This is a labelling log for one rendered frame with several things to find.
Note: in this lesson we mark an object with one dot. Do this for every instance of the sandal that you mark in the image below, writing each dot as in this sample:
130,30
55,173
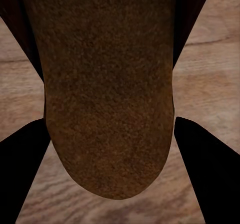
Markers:
107,70

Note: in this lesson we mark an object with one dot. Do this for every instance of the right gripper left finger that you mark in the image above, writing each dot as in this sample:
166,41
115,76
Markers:
20,157

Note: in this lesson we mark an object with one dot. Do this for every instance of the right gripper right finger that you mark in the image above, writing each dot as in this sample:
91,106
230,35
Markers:
214,171

